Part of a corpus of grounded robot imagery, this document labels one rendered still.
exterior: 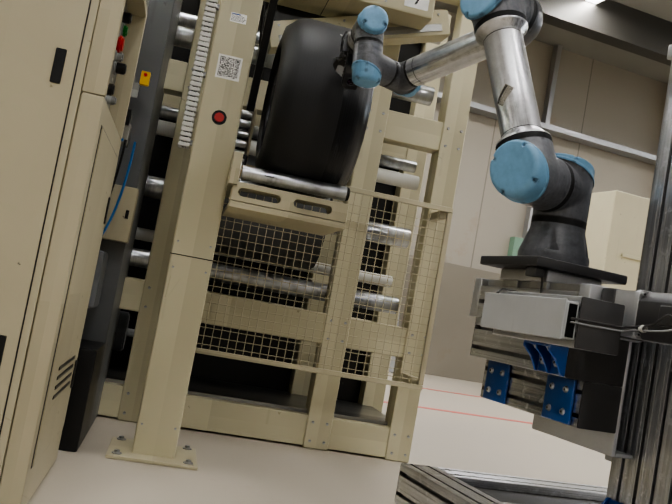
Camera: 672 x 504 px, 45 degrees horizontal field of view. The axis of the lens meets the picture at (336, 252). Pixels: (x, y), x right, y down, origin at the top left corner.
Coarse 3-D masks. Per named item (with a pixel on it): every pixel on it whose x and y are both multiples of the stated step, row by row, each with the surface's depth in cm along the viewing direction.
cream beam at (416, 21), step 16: (288, 0) 298; (304, 0) 295; (320, 0) 292; (336, 0) 290; (352, 0) 287; (368, 0) 287; (384, 0) 288; (400, 0) 289; (432, 0) 291; (336, 16) 306; (400, 16) 294; (416, 16) 291; (432, 16) 292
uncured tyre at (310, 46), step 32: (288, 32) 246; (320, 32) 244; (288, 64) 237; (320, 64) 237; (288, 96) 235; (320, 96) 236; (352, 96) 237; (288, 128) 237; (320, 128) 237; (352, 128) 239; (256, 160) 261; (288, 160) 243; (320, 160) 243; (352, 160) 246
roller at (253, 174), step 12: (252, 168) 243; (252, 180) 244; (264, 180) 244; (276, 180) 244; (288, 180) 245; (300, 180) 246; (312, 180) 247; (312, 192) 247; (324, 192) 247; (336, 192) 248; (348, 192) 248
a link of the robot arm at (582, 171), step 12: (564, 156) 169; (576, 168) 168; (588, 168) 169; (576, 180) 166; (588, 180) 169; (576, 192) 167; (588, 192) 170; (564, 204) 167; (576, 204) 168; (588, 204) 170; (564, 216) 168; (576, 216) 168
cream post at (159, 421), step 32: (224, 0) 250; (256, 0) 252; (224, 32) 250; (256, 32) 252; (224, 96) 249; (224, 128) 249; (192, 160) 247; (224, 160) 249; (192, 192) 246; (224, 192) 249; (192, 224) 246; (192, 256) 246; (192, 288) 246; (160, 320) 243; (192, 320) 245; (160, 352) 243; (192, 352) 245; (160, 384) 243; (160, 416) 242; (160, 448) 242
